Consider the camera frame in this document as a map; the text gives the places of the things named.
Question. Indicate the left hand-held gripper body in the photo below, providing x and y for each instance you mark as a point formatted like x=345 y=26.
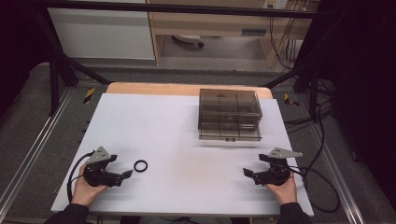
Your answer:
x=99 y=177

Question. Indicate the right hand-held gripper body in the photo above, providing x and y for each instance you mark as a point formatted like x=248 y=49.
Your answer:
x=275 y=174

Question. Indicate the smoky transparent drawer box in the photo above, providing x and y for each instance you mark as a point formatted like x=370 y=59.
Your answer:
x=230 y=109

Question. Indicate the person's right hand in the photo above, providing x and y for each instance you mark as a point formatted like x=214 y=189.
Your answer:
x=286 y=193

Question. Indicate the person's left hand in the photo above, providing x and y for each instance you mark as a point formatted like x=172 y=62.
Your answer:
x=84 y=193

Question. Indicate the white table cover sheet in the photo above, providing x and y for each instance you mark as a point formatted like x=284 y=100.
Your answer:
x=174 y=155

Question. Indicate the yellow black floor tape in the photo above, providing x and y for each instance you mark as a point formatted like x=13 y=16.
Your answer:
x=89 y=95
x=291 y=100

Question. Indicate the wooden table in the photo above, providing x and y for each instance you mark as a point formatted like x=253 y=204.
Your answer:
x=155 y=88

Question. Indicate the black curtain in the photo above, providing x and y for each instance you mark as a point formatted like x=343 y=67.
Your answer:
x=15 y=46
x=364 y=87

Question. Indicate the white cabinet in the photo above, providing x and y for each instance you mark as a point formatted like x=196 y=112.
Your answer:
x=99 y=34

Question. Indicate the office chair base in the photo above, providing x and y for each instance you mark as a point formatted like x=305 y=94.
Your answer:
x=188 y=39

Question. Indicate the light wooden desk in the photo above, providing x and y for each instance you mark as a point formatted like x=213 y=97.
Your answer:
x=214 y=21

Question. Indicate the white power strip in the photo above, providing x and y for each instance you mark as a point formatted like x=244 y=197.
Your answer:
x=275 y=3

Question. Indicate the aluminium floor rail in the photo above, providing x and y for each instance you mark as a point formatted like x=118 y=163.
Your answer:
x=339 y=174
x=34 y=146

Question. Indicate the black metal frame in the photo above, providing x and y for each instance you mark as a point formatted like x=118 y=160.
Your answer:
x=54 y=81

